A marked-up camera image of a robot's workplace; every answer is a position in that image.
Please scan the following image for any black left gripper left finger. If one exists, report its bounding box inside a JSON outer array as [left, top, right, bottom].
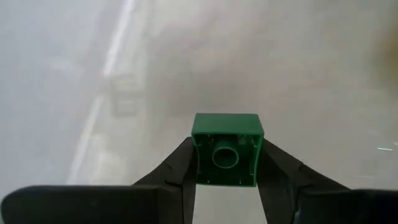
[[0, 136, 198, 224]]

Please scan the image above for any green square lego brick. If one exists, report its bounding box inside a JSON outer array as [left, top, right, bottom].
[[190, 113, 265, 188]]

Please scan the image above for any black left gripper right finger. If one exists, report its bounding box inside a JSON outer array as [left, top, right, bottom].
[[256, 138, 398, 224]]

